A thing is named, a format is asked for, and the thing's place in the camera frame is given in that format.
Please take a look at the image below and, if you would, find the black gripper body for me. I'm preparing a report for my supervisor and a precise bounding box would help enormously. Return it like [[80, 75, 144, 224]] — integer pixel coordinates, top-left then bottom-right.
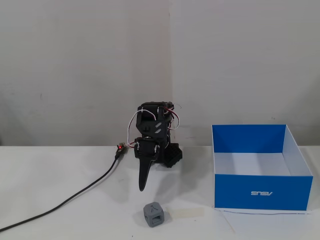
[[133, 136, 161, 162]]

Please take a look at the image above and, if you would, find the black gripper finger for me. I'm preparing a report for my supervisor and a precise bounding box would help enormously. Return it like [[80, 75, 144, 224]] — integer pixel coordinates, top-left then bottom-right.
[[138, 159, 154, 193]]

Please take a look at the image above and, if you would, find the gray cube block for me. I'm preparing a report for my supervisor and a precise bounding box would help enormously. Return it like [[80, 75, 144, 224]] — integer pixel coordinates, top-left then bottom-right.
[[143, 200, 169, 229]]

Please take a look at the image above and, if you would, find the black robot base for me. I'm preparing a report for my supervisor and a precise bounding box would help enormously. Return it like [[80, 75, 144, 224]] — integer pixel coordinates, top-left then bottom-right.
[[159, 141, 184, 169]]

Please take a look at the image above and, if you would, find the blue white cardboard box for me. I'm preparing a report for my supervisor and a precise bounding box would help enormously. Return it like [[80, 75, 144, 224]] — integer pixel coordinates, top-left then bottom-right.
[[211, 123, 314, 212]]

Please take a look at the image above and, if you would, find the translucent tape piece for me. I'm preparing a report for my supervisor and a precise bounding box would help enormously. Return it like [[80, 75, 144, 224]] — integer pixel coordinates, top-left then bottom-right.
[[166, 207, 205, 219]]

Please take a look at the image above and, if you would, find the red white servo wire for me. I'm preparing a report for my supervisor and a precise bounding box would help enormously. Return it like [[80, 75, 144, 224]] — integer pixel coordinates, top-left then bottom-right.
[[165, 106, 182, 131]]

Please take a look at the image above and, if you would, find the black usb cable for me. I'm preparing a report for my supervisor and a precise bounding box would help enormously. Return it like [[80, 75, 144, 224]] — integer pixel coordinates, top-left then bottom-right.
[[0, 149, 124, 232]]

